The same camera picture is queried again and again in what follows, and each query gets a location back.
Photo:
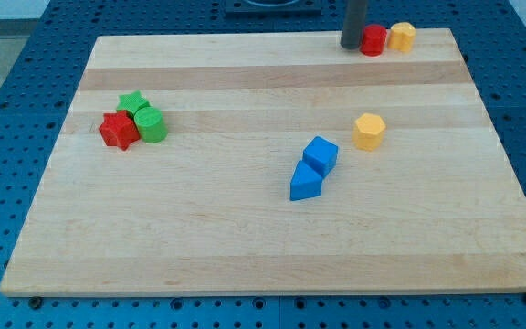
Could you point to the red star block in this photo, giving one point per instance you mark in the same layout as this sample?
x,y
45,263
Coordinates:
x,y
119,130

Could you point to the green star block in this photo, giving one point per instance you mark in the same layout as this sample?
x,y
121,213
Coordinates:
x,y
132,102

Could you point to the wooden board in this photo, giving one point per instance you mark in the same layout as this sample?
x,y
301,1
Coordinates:
x,y
435,209

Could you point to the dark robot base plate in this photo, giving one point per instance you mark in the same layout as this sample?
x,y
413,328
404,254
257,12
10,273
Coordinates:
x,y
271,7

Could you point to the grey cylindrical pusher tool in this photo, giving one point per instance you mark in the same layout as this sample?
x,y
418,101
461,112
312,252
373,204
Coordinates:
x,y
353,24

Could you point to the blue triangle block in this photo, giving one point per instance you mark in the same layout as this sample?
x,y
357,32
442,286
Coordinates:
x,y
305,182

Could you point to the blue cube block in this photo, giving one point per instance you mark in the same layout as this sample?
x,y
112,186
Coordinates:
x,y
321,155

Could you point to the red cylinder block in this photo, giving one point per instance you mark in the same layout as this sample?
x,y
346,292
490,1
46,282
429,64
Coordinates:
x,y
374,37

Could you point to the yellow hexagon block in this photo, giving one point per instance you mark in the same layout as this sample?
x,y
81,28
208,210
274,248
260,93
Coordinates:
x,y
368,132

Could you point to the yellow heart block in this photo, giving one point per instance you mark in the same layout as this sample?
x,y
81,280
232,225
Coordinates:
x,y
402,37

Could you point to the green cylinder block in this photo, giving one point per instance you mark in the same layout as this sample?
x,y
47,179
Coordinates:
x,y
150,124

